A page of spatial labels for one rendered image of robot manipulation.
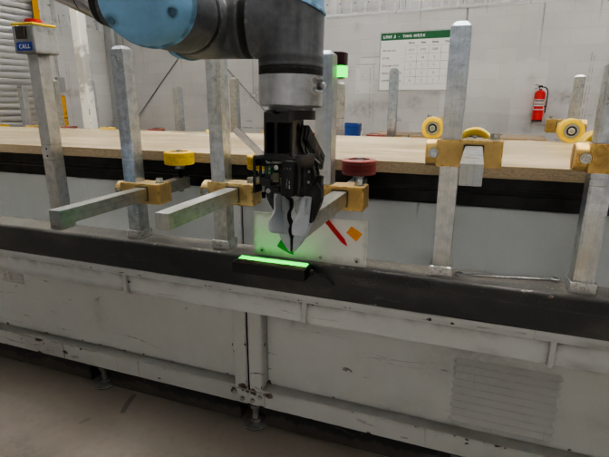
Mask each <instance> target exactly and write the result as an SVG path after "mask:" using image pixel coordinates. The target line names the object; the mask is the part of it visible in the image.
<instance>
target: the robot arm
mask: <svg viewBox="0 0 609 457"><path fill-rule="evenodd" d="M54 1H56V2H58V3H60V4H63V5H66V6H68V7H70V8H72V9H74V10H76V11H78V12H80V13H83V14H85V15H88V16H89V17H92V18H93V19H94V20H95V21H97V22H98V23H100V24H103V25H106V26H108V27H110V28H111V29H113V30H114V31H115V32H116V33H117V34H119V35H120V36H121V37H123V38H124V39H126V40H127V41H129V42H131V43H133V44H136V45H138V46H141V47H145V48H150V49H162V50H167V51H169V53H170V54H171V55H173V56H174V57H176V58H179V59H184V60H187V61H196V60H199V59H258V105H259V106H260V107H268V110H266V111H265V112H264V154H260V155H255V156H253V193H256V192H259V191H261V190H262V186H265V193H266V197H267V200H268V202H269V204H270V205H271V207H272V209H273V214H272V215H271V217H270V219H269V221H268V229H269V231H270V232H271V233H279V236H280V238H281V240H282V242H283V243H284V245H285V247H286V248H287V250H288V251H293V252H295V251H296V250H297V249H298V248H299V247H300V246H301V245H302V243H303V242H304V241H305V238H306V236H307V234H308V232H309V230H310V228H311V227H312V225H313V223H314V221H315V218H316V216H317V214H318V212H319V210H320V208H321V206H322V204H323V200H324V176H323V175H320V171H319V170H322V169H323V166H324V157H325V155H324V153H323V151H322V149H321V147H320V145H319V143H318V141H317V139H316V138H315V136H314V134H313V132H312V130H311V128H310V126H309V125H304V120H315V111H313V108H321V107H322V105H323V90H324V89H325V88H326V83H324V82H323V72H324V69H323V68H324V18H325V17H326V12H325V10H324V0H54ZM258 165H259V183H257V184H256V166H258ZM262 166H265V177H264V178H263V179H262ZM293 196H296V197H299V199H297V200H296V201H295V212H296V216H295V219H294V221H293V220H292V218H291V212H292V210H293V208H294V200H293V199H292V198H291V197H293Z"/></svg>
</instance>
